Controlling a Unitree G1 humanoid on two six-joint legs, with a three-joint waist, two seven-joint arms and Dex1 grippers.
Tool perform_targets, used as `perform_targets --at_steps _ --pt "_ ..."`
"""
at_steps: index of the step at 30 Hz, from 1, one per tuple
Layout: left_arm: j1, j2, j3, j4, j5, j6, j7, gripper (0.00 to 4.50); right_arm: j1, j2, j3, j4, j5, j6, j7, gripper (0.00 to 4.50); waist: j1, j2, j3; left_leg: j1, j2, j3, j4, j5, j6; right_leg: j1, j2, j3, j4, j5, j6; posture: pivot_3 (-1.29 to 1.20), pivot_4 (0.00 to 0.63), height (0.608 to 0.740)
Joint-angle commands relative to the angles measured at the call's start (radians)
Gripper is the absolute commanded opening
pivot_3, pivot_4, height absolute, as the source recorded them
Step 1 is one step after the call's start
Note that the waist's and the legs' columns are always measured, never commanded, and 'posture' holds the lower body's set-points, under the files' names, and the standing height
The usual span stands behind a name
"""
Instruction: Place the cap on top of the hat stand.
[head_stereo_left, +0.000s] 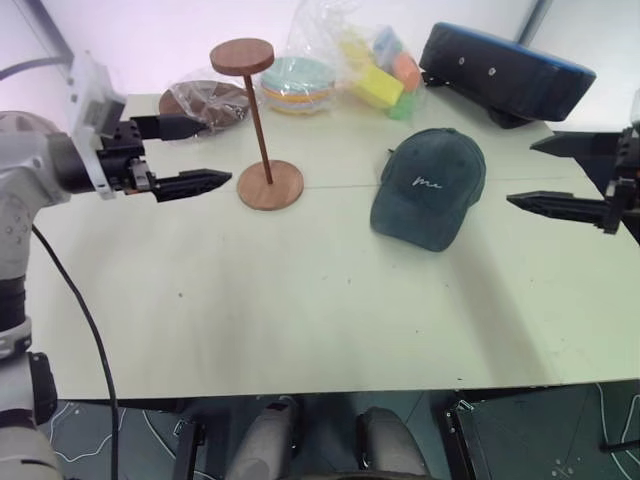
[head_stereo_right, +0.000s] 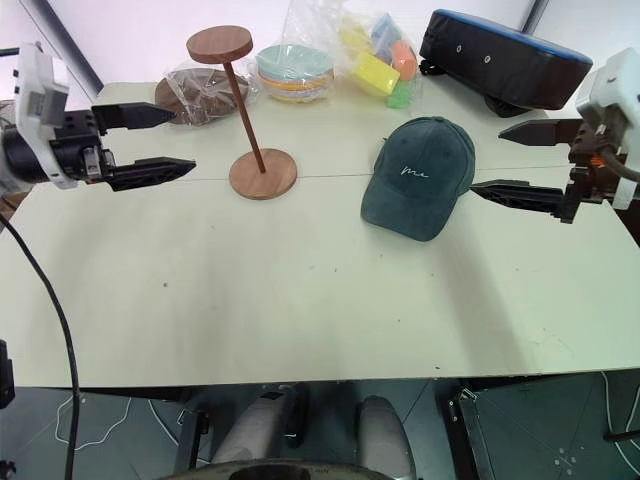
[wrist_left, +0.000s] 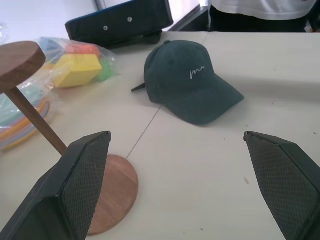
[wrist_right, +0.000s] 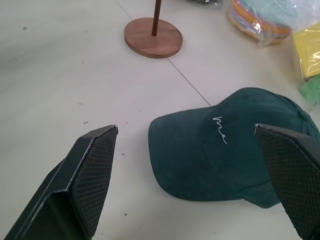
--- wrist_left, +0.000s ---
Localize black fabric case with snaps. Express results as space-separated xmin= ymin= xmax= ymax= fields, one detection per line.
xmin=64 ymin=0 xmax=175 ymax=50

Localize orange foam block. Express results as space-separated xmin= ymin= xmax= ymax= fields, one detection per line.
xmin=64 ymin=42 xmax=100 ymax=61

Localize wooden hat stand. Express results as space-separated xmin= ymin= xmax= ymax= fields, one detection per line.
xmin=0 ymin=41 xmax=140 ymax=236

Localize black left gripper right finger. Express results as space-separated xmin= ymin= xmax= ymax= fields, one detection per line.
xmin=243 ymin=130 xmax=320 ymax=240

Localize dark green baseball cap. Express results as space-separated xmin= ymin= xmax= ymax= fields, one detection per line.
xmin=131 ymin=39 xmax=245 ymax=126

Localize yellow foam block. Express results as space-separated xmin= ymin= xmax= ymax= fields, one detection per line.
xmin=52 ymin=54 xmax=103 ymax=89

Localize person in white shirt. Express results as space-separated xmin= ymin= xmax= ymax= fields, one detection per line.
xmin=208 ymin=0 xmax=316 ymax=33

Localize stack of colourful plates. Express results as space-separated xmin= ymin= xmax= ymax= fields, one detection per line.
xmin=0 ymin=96 xmax=52 ymax=151

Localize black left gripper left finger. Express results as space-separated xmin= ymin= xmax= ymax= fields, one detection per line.
xmin=0 ymin=130 xmax=112 ymax=240

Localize clear plastic bag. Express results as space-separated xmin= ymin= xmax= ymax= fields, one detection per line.
xmin=0 ymin=36 xmax=118 ymax=153

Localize green foam piece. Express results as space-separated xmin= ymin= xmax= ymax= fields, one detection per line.
xmin=96 ymin=59 xmax=115 ymax=82

